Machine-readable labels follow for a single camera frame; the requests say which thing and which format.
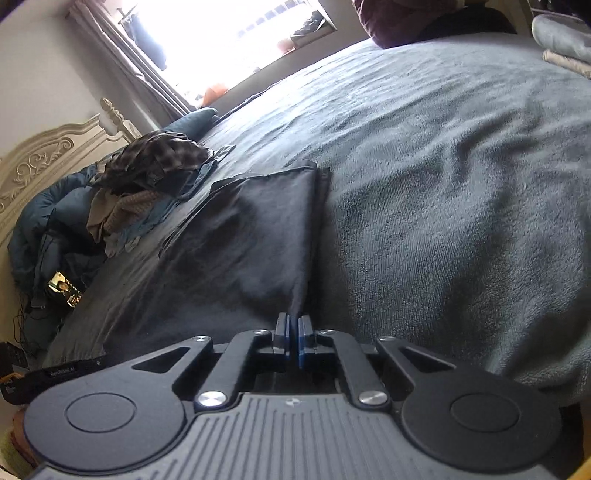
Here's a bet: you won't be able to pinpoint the grey folded garment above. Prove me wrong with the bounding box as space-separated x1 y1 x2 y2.
531 13 591 58

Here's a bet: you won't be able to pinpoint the dark plaid shirt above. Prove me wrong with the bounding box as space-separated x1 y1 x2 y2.
99 129 215 192

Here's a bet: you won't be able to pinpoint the hanging dark clothes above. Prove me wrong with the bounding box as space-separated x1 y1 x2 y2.
122 14 169 70

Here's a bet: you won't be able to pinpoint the smartphone with lit screen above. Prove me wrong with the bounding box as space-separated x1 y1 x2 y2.
46 271 85 309

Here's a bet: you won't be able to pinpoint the blue shirt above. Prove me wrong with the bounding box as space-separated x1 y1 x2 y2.
111 198 185 252

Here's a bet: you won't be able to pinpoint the barred window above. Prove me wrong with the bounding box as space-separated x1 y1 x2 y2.
115 0 338 100

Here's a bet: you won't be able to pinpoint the dark blue duvet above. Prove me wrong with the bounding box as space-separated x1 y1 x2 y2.
7 164 112 342

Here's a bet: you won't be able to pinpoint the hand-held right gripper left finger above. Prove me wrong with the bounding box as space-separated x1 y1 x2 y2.
131 313 293 411

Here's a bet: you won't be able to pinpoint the blue jeans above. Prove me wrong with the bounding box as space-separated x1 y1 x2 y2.
180 145 236 199

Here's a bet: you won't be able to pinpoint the cream carved headboard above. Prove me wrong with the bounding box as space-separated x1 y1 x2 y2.
0 97 144 245

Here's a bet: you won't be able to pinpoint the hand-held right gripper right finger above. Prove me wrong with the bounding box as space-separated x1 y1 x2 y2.
295 314 458 409

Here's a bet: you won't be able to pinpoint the grey curtain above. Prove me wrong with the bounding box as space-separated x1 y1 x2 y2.
65 0 195 121

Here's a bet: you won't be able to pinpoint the dark navy pants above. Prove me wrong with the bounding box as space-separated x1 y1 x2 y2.
157 159 332 333

